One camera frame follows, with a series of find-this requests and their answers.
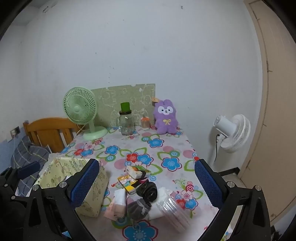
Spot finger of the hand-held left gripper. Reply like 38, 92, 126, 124
0, 161, 41, 184

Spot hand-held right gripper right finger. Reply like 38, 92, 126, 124
194, 159, 271, 241

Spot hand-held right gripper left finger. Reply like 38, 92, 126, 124
23, 159, 101, 241

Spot yellow fabric storage box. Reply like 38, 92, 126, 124
32, 157, 109, 217

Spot white tissue packet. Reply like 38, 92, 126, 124
114, 189, 127, 209

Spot pink packet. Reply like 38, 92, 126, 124
104, 199, 127, 220

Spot yellow cartoon tissue pack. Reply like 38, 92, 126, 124
117, 175, 139, 195

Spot clear plastic pack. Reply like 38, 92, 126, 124
156, 197, 193, 232

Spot white towel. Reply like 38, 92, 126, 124
148, 187, 174, 219

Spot green tissue pack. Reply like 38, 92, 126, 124
126, 165, 152, 179

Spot grey socks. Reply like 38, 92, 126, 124
127, 198, 152, 219

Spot black socks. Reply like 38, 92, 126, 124
136, 182, 158, 202

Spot grey plaid pillow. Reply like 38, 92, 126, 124
10, 136, 53, 193

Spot wooden bed headboard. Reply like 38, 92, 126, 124
23, 117, 80, 153

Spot floral tablecloth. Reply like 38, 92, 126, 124
46, 125, 232, 241

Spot white standing fan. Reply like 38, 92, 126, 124
208, 113, 251, 163

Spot glass jar mug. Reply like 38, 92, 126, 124
119, 111, 135, 136

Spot green desk fan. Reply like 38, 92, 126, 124
63, 87, 108, 141

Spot purple plush bunny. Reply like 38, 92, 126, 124
151, 97, 179, 134

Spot green patterned board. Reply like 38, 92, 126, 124
91, 83, 156, 128

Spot beige door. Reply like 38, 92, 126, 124
240, 0, 296, 228

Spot black table frame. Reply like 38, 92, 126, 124
218, 168, 240, 178

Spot white charging cable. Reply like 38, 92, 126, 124
12, 134, 17, 164

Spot black fan power cable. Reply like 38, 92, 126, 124
214, 133, 220, 163

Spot white desk fan cable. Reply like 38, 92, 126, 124
74, 124, 86, 137

